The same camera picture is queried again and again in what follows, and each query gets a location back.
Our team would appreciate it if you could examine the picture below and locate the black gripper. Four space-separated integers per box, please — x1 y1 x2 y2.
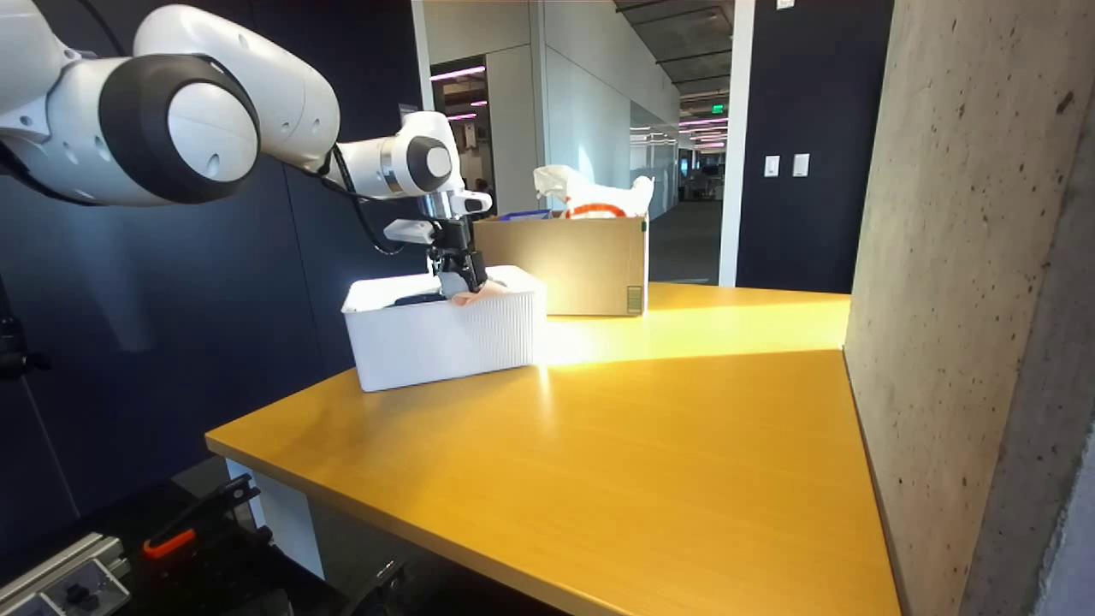
429 216 491 295

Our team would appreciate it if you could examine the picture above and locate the white ribbed plastic basket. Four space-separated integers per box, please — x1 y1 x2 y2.
339 264 548 394

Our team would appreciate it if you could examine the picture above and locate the peach pink cloth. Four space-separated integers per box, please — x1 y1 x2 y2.
450 280 513 308

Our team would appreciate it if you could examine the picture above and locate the brown cardboard box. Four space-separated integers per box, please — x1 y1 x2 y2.
471 212 650 320

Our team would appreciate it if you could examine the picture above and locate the white plastic bag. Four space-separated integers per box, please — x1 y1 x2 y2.
532 162 662 223

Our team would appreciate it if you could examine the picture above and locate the white table leg panel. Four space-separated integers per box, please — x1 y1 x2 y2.
221 459 329 578

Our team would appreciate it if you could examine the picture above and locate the grey concrete pillar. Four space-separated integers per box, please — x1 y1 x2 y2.
841 0 1095 616

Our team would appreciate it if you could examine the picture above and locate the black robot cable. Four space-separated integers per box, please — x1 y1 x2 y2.
321 146 424 259

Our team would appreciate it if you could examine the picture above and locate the orange-handled clamp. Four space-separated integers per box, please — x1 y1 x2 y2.
139 475 261 564

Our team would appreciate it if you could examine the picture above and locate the aluminium rail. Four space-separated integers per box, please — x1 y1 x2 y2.
0 530 129 616

